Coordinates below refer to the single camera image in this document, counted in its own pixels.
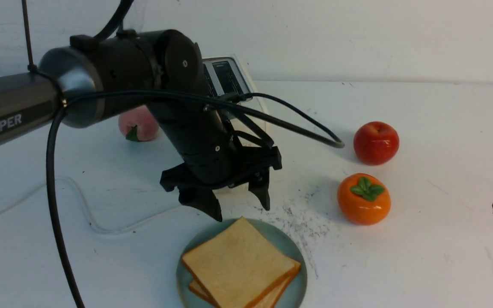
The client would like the pink toy peach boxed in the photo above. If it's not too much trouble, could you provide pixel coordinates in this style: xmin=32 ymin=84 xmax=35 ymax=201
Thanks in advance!
xmin=118 ymin=105 xmax=159 ymax=142

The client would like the light green round plate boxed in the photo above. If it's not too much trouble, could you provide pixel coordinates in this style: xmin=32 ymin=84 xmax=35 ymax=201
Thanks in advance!
xmin=176 ymin=219 xmax=307 ymax=308

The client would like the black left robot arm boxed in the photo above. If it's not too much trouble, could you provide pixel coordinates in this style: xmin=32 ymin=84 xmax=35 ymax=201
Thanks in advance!
xmin=0 ymin=30 xmax=282 ymax=222

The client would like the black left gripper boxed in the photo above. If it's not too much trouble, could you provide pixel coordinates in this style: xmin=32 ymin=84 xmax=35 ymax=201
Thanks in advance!
xmin=148 ymin=102 xmax=282 ymax=222

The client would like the red toy apple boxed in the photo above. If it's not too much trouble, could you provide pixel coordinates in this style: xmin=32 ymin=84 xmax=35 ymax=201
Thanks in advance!
xmin=353 ymin=121 xmax=400 ymax=166

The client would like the black left camera cable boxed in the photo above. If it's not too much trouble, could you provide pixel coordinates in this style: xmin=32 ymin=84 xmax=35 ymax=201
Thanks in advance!
xmin=21 ymin=0 xmax=345 ymax=308

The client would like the white toaster power cable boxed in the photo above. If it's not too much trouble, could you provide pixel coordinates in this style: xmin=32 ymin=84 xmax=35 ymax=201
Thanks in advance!
xmin=0 ymin=176 xmax=187 ymax=235

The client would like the orange toy persimmon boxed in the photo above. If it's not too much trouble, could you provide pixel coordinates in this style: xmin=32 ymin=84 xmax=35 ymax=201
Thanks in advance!
xmin=336 ymin=173 xmax=392 ymax=226

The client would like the white toaster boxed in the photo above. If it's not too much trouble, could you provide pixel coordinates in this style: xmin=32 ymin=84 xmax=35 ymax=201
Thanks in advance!
xmin=203 ymin=55 xmax=270 ymax=148

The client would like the toast slice slot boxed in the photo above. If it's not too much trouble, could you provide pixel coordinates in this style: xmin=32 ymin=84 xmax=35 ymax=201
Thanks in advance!
xmin=181 ymin=217 xmax=295 ymax=308
xmin=188 ymin=261 xmax=302 ymax=308

